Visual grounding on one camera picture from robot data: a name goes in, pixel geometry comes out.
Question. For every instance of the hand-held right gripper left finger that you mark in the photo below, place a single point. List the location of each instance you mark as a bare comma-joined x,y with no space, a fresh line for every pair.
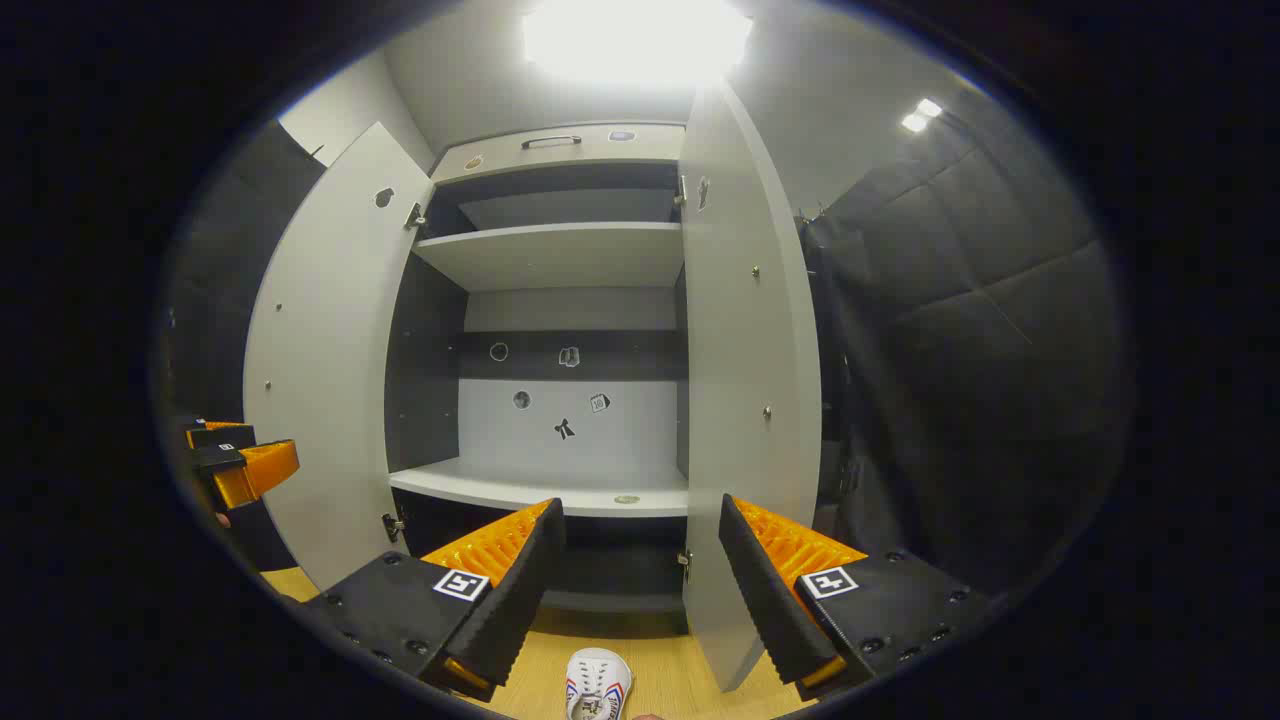
520,600

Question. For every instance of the white striped canvas shoe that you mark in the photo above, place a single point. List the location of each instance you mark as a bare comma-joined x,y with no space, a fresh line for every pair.
598,680

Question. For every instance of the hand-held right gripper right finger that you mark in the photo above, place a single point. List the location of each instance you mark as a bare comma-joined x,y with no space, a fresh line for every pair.
765,600

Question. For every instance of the small ceiling light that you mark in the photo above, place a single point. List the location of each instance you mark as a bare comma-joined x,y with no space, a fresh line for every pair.
915,120

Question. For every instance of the white and grey shoe cabinet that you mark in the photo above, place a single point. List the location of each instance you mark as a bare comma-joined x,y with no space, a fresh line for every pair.
560,255

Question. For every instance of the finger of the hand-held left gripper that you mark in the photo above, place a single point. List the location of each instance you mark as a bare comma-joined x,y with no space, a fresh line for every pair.
262,468
225,435

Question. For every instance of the white shoe cabinet door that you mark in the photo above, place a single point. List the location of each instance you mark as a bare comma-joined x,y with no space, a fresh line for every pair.
745,350
330,380

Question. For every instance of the large ceiling light panel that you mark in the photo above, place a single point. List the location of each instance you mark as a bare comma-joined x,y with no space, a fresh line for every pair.
635,40

